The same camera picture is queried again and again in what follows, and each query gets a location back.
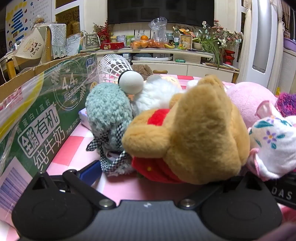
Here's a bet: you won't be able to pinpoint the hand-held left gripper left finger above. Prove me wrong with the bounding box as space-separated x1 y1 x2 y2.
32 160 116 210

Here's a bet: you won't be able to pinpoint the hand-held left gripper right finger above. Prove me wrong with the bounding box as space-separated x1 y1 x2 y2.
180 172 267 210

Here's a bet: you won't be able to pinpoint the floral cloth doll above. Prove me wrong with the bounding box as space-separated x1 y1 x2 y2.
246 101 296 181

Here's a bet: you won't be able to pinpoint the purple tissue packet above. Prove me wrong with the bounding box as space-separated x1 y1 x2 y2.
78 108 93 130

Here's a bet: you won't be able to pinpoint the yellow bear plush toy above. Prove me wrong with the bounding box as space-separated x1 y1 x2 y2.
121 75 251 184

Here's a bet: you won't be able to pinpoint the teal knitted plush toy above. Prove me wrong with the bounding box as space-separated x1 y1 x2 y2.
85 83 135 174

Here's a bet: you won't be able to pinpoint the green printed cardboard box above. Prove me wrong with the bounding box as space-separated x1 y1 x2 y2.
0 53 99 210

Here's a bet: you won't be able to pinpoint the white fluffy plush toy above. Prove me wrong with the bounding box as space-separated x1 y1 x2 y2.
134 75 185 113

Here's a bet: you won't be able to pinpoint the pink plush toy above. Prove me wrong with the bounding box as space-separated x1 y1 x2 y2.
225 82 278 129

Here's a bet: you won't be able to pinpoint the brown plush toy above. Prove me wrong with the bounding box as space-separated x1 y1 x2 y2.
131 64 153 81

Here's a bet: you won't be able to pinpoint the pink checkered tablecloth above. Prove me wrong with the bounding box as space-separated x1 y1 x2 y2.
0 74 296 241

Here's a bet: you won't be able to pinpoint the purple knitted item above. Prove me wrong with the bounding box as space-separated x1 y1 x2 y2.
276 92 296 117

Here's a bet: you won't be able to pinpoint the white small fan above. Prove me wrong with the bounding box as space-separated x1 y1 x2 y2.
96 54 133 85

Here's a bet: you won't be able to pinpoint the cream television cabinet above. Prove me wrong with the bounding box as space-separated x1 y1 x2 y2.
92 47 240 84

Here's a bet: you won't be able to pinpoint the red flat box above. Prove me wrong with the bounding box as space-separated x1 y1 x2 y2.
100 42 125 50

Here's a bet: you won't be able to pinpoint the glass electric kettle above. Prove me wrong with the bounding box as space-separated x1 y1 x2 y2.
80 32 101 52

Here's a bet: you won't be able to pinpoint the sleeved paper sheet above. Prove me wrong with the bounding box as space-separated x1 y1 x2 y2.
66 34 82 56

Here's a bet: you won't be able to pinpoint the white oval tray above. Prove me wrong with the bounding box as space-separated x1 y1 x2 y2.
133 53 174 61

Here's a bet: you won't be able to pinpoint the red vase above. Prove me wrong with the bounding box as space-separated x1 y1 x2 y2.
223 49 235 66

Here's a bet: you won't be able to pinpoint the beige tote bag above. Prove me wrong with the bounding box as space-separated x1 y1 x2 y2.
15 27 50 67

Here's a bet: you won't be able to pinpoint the lace chair cover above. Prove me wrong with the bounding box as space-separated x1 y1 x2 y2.
47 23 67 59

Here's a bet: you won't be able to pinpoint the red berry branches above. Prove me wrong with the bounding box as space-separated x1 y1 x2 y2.
94 20 114 43

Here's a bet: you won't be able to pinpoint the green potted plant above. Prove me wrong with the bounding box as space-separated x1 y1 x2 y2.
193 35 222 69

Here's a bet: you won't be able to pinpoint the purple plastic basin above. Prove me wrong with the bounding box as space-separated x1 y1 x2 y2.
283 37 296 50

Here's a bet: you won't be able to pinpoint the white standing air conditioner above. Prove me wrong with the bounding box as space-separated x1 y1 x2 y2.
240 0 285 93

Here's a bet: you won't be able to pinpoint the green bottle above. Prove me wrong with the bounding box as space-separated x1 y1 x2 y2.
173 29 181 48

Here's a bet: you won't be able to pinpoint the clear plastic bag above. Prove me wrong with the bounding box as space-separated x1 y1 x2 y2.
148 17 168 43

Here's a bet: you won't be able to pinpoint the dried flower bouquet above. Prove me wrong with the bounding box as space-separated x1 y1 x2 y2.
202 20 243 48

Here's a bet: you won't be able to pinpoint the black television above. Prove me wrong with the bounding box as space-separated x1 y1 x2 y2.
107 0 215 27

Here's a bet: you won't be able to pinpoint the small picture frame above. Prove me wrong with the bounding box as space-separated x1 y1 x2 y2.
179 35 193 49

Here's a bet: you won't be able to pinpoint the wall poster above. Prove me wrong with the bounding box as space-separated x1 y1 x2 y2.
6 0 35 50

